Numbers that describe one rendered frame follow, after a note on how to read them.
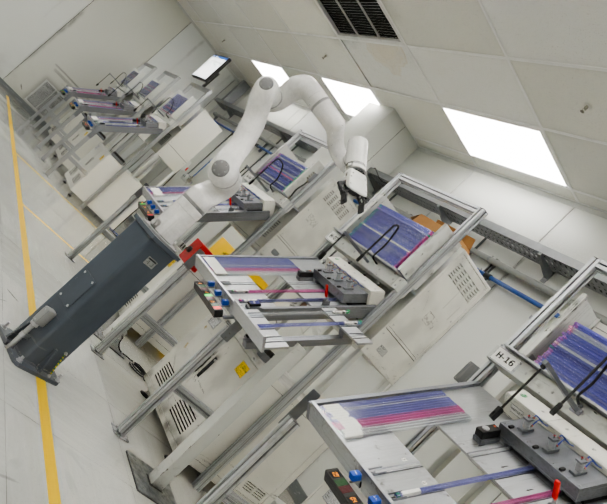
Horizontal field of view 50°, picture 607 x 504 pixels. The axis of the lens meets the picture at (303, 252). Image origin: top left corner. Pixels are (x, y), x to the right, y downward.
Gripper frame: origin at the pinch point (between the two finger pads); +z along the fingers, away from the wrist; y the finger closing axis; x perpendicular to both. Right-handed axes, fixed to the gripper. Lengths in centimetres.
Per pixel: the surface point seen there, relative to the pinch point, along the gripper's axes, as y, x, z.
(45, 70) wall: -18, 734, -543
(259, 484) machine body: 54, 113, 89
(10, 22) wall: -90, 710, -573
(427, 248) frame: 67, 20, -17
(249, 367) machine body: 19, 85, 44
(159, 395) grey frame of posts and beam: -20, 90, 67
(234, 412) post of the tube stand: 0, 61, 73
